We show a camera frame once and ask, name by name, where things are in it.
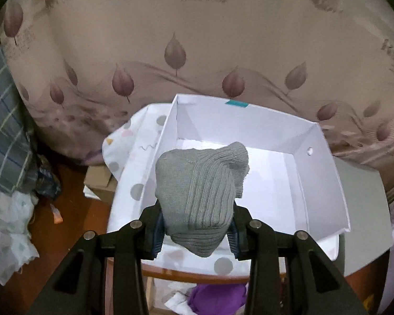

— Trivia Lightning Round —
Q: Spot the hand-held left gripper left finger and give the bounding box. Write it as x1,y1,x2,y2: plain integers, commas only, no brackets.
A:
29,203,165,315

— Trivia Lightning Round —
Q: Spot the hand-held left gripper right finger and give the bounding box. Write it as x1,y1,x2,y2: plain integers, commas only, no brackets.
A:
227,203,366,315

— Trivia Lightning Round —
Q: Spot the grey ribbed knit underwear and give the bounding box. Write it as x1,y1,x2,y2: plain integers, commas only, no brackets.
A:
155,142,251,258

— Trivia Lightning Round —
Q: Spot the purple underwear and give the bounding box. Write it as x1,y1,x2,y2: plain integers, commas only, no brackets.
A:
188,284,248,315

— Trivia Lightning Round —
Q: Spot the white cardboard shoe box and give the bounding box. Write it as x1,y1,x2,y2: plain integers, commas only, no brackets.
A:
131,93,352,237

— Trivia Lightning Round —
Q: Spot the brown cardboard box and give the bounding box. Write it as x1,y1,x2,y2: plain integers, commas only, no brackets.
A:
85,166,119,204

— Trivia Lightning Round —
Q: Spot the white dotted cloth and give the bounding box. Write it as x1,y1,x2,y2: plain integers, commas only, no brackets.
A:
102,103,341,276

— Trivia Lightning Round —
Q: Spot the small orange thing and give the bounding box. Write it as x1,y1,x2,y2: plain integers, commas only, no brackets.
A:
51,203,64,225

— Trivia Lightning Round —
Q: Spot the dark plastic bag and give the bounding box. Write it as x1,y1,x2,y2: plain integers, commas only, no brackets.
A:
29,157,61,201

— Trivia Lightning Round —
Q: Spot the grey box lid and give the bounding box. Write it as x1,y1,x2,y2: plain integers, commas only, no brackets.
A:
335,156,392,278

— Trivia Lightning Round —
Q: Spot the white patterned cloth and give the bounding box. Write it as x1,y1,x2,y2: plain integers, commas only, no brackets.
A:
0,184,40,286

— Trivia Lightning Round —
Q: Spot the plaid cloth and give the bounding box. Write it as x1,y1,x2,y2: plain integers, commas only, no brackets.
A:
0,46,40,197

